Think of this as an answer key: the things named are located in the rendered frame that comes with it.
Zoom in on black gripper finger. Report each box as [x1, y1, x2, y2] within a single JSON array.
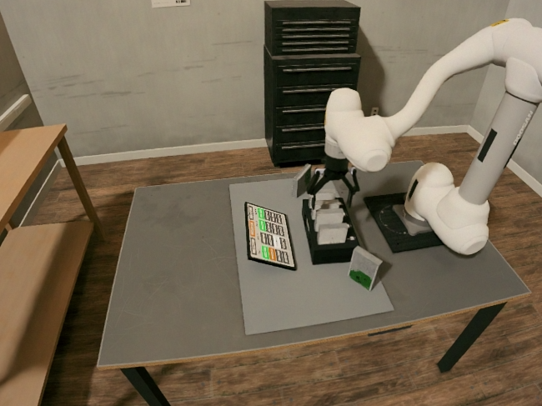
[[306, 168, 335, 210], [339, 166, 360, 208]]

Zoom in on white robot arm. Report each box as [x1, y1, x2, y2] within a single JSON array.
[[324, 18, 542, 255]]

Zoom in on grey flat mat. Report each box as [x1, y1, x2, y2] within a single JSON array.
[[229, 178, 394, 335]]

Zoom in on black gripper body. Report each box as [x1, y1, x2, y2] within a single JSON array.
[[324, 153, 349, 181]]

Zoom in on white hard drive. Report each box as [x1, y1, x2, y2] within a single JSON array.
[[292, 164, 312, 198]]

